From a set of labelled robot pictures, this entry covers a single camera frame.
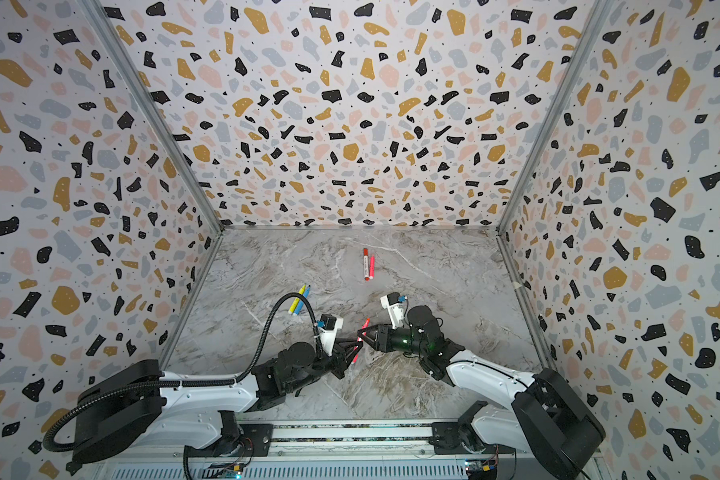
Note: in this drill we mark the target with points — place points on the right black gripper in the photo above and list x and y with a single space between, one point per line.
381 336

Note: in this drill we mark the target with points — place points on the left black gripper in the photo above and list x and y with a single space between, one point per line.
335 354

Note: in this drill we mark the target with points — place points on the white pen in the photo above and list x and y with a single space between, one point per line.
366 268

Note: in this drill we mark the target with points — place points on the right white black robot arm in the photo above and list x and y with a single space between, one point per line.
528 412

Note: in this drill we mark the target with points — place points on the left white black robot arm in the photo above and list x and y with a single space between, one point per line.
145 406

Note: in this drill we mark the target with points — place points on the blue green pen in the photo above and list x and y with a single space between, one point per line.
302 303

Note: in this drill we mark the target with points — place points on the yellow highlighter pen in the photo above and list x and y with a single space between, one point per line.
297 300

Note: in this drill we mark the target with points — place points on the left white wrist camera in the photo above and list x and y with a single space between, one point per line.
328 329

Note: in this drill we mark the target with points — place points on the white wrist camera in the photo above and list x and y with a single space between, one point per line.
328 329
396 306

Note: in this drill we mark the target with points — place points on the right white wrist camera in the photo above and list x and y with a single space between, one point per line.
396 306

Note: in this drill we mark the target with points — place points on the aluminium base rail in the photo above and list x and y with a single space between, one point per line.
352 449

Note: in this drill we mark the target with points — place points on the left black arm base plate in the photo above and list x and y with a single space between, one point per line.
248 441

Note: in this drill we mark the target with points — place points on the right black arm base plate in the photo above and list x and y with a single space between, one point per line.
459 437

